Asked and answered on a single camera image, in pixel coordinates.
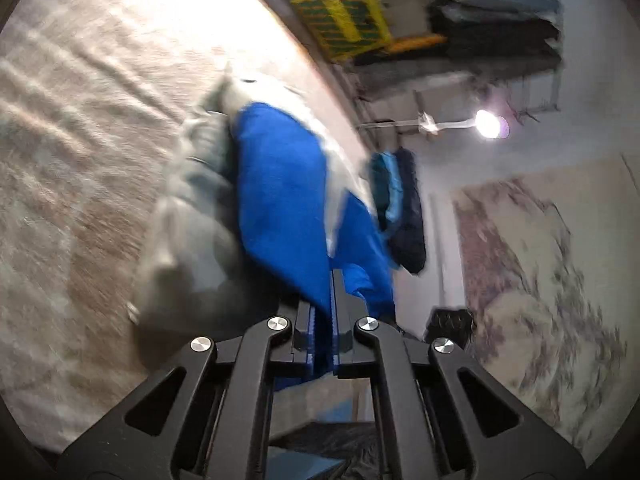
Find grey and blue jacket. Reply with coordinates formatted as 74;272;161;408
127;74;395;378

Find blue hanging clothes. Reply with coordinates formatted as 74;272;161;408
369;146;427;275

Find stacked folded clothes shelf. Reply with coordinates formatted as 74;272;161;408
348;0;563;108

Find small round lamp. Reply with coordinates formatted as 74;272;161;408
474;110;510;140

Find beige plaid bed blanket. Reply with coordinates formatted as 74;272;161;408
1;0;366;452

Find yellow green patterned box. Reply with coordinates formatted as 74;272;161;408
291;0;393;62

